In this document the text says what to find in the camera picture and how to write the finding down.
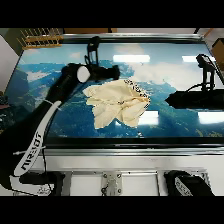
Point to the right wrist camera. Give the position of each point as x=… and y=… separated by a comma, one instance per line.
x=204, y=61

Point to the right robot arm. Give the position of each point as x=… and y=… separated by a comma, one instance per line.
x=200, y=99

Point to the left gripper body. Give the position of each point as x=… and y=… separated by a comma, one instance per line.
x=108, y=72

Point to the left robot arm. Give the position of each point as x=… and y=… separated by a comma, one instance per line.
x=36, y=126

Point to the silver frame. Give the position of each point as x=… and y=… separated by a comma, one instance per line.
x=133, y=160

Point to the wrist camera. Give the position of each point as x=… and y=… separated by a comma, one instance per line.
x=93, y=46
x=204, y=61

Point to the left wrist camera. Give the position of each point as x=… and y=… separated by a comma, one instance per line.
x=93, y=46

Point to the yellow wooden rack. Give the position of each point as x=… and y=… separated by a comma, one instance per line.
x=42, y=40

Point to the cream garment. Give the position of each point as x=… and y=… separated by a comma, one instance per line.
x=116, y=101

